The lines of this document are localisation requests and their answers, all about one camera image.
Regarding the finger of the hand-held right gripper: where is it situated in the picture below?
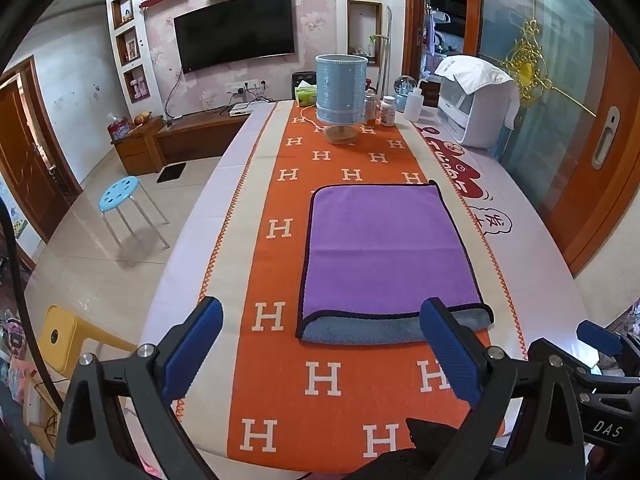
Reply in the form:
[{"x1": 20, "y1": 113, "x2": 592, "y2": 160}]
[{"x1": 576, "y1": 320, "x2": 640, "y2": 395}]

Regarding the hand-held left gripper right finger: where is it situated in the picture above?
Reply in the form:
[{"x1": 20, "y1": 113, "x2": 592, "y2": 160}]
[{"x1": 420, "y1": 297, "x2": 587, "y2": 480}]

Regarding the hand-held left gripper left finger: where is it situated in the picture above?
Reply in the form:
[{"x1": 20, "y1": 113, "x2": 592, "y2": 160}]
[{"x1": 52, "y1": 296, "x2": 226, "y2": 480}]

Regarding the purple towel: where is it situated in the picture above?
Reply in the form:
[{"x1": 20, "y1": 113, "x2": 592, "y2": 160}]
[{"x1": 295, "y1": 180, "x2": 495, "y2": 346}]

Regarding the orange letter-print blanket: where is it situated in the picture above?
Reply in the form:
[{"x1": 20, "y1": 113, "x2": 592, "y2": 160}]
[{"x1": 172, "y1": 100, "x2": 526, "y2": 476}]

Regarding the yellow plastic chair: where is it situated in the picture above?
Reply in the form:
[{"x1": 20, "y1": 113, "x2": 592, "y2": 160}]
[{"x1": 39, "y1": 305, "x2": 138, "y2": 376}]

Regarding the white printed tablecloth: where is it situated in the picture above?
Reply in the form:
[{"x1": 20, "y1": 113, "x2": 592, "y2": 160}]
[{"x1": 120, "y1": 99, "x2": 601, "y2": 476}]

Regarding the blue round stool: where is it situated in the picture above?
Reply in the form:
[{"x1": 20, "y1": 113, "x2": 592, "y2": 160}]
[{"x1": 98, "y1": 176, "x2": 171, "y2": 251}]

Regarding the black floor mat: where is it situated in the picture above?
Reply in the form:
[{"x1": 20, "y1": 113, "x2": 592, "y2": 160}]
[{"x1": 156, "y1": 162, "x2": 187, "y2": 184}]

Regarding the small wooden drawer cabinet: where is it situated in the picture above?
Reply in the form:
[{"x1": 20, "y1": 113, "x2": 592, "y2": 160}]
[{"x1": 111, "y1": 116, "x2": 168, "y2": 176}]

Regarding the glass sliding door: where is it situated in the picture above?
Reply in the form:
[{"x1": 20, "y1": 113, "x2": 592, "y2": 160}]
[{"x1": 475, "y1": 0, "x2": 640, "y2": 277}]

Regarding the low wooden television stand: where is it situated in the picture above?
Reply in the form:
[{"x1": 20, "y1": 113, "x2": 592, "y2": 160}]
[{"x1": 157, "y1": 109, "x2": 252, "y2": 163}]

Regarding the red tissue pack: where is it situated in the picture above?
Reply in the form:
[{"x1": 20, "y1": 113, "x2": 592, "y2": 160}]
[{"x1": 107, "y1": 116, "x2": 132, "y2": 141}]

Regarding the white countertop appliance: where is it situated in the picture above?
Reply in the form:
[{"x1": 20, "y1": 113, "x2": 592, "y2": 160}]
[{"x1": 436, "y1": 57, "x2": 521, "y2": 149}]

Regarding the white squeeze bottle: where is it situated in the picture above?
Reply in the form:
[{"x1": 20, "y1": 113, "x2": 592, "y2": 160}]
[{"x1": 404, "y1": 80, "x2": 427, "y2": 122}]

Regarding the brown wooden door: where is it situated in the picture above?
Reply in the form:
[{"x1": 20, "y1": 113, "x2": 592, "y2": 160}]
[{"x1": 0, "y1": 57, "x2": 83, "y2": 242}]

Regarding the orange clear bottle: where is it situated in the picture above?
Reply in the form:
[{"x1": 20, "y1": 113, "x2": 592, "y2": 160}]
[{"x1": 364, "y1": 91, "x2": 382, "y2": 126}]

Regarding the gold door ornament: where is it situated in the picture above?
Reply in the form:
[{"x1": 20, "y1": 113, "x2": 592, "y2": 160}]
[{"x1": 500, "y1": 17, "x2": 598, "y2": 118}]

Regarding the white cloth cover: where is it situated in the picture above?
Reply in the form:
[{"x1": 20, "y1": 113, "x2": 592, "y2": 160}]
[{"x1": 434, "y1": 54, "x2": 516, "y2": 96}]

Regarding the blue table lamp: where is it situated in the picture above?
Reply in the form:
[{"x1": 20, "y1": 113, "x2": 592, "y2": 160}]
[{"x1": 315, "y1": 54, "x2": 369, "y2": 145}]

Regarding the grey metal pole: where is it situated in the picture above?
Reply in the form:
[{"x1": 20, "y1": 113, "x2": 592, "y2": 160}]
[{"x1": 376, "y1": 6, "x2": 394, "y2": 102}]

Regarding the black television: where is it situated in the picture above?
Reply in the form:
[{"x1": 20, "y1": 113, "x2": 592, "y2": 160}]
[{"x1": 173, "y1": 0, "x2": 296, "y2": 75}]

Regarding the silver door handle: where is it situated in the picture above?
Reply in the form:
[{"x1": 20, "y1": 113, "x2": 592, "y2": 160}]
[{"x1": 592, "y1": 106, "x2": 621, "y2": 169}]

